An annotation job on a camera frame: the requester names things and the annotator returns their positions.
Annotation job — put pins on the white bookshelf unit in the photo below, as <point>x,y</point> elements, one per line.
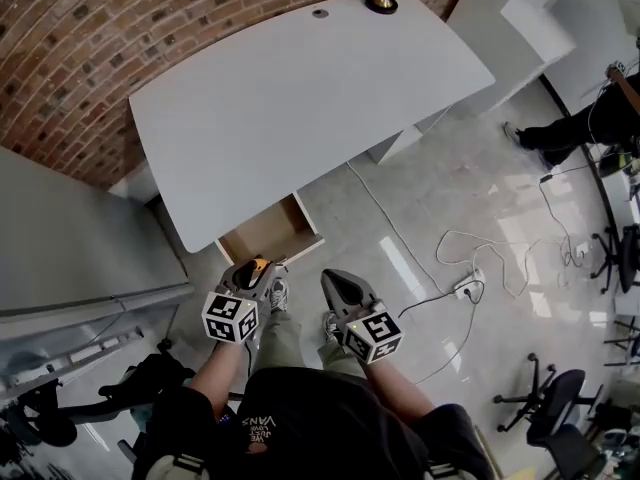
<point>500,38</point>

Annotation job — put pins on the person's left forearm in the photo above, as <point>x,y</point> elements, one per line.
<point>217,378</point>

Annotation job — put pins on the wooden drawer with white front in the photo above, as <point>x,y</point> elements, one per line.
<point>270,235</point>

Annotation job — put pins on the black mesh office chair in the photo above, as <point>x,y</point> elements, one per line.
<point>150,375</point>

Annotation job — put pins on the person's leg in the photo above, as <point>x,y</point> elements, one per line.
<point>280,340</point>
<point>340,360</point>

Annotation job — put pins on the white desk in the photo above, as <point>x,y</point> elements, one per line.
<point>300,108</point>

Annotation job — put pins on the person's grey shoe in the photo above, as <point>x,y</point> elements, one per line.
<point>280,295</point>
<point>329,328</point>

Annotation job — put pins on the black window frame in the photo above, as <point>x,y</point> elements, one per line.
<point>597,183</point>

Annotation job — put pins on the person's left leg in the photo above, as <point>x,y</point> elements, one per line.
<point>280,340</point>

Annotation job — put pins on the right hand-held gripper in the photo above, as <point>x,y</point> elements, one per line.
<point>372,335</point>

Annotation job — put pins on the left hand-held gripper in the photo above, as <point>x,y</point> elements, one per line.
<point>227,318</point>

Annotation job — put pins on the white power strip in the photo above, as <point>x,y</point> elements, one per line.
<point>470,284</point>

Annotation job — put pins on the person's right leg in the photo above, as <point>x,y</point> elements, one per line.
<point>340,360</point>

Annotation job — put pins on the person's black shirt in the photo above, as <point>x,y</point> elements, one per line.
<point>320,428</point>

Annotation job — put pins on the person's right forearm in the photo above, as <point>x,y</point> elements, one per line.
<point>397,393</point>

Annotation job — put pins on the person's left grey shoe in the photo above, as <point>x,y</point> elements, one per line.
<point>280,295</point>

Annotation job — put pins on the person's right grey shoe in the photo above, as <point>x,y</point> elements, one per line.
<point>329,328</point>

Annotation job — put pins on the black power adapter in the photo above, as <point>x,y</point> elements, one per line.
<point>545,178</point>

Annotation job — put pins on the white low bench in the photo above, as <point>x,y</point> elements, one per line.
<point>135,185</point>

